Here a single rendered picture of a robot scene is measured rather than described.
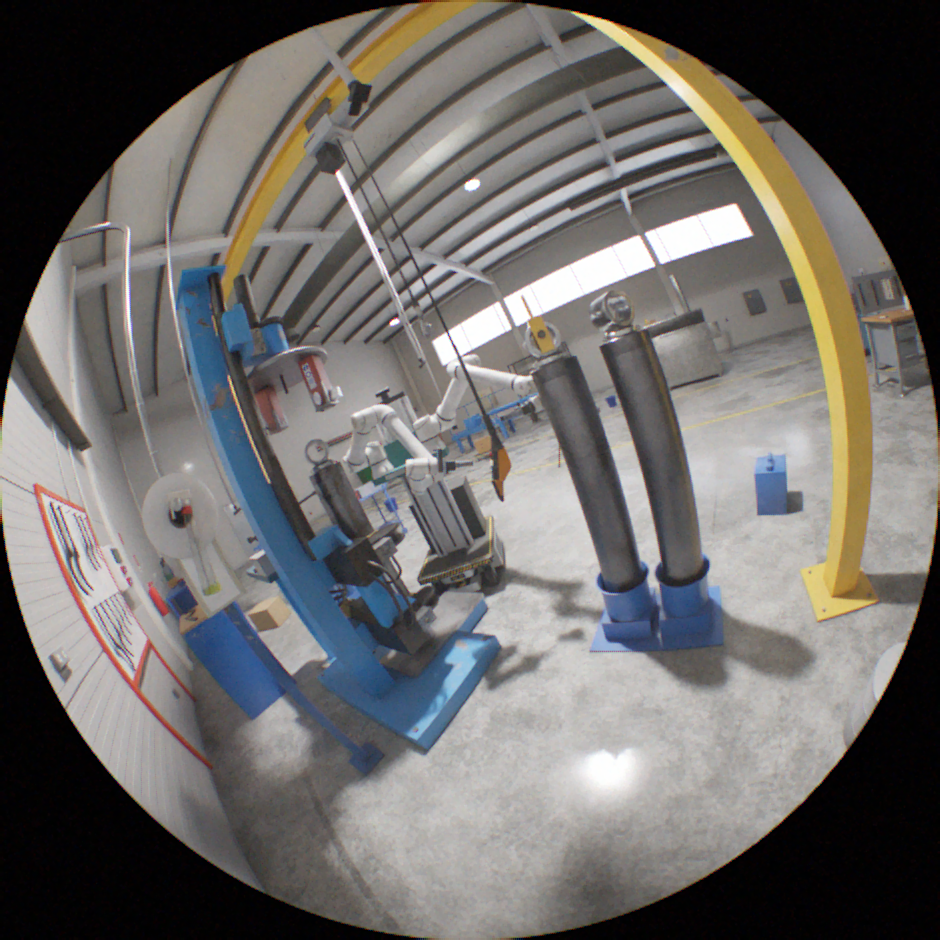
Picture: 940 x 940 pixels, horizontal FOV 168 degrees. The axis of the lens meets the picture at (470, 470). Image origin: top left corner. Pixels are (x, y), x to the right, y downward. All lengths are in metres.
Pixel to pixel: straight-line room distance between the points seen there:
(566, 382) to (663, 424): 0.41
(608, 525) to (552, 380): 0.67
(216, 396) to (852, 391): 2.80
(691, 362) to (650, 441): 7.29
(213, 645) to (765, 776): 3.28
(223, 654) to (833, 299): 4.00
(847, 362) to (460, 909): 2.40
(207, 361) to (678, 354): 8.44
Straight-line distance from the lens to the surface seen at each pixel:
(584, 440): 1.32
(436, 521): 2.85
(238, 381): 1.77
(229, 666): 2.97
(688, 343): 8.48
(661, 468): 1.31
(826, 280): 1.49
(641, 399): 1.24
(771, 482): 2.56
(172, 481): 1.13
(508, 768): 1.66
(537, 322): 1.33
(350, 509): 1.88
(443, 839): 1.66
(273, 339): 2.09
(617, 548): 1.53
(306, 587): 1.79
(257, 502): 1.72
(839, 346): 1.49
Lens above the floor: 1.43
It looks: 10 degrees down
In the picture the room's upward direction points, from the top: 24 degrees counter-clockwise
